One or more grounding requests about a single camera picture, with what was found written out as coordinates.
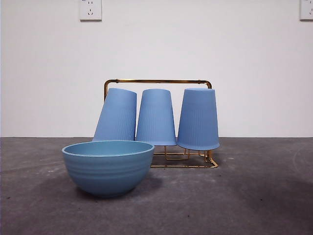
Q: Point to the blue ribbed cup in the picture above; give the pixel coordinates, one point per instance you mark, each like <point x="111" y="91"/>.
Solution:
<point x="198" y="120"/>
<point x="155" y="117"/>
<point x="117" y="115"/>

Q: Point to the blue ribbed bowl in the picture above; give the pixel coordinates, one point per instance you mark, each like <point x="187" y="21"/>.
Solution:
<point x="107" y="171"/>

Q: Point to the white wall socket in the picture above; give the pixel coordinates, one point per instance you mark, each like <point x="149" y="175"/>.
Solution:
<point x="90" y="11"/>
<point x="306" y="11"/>

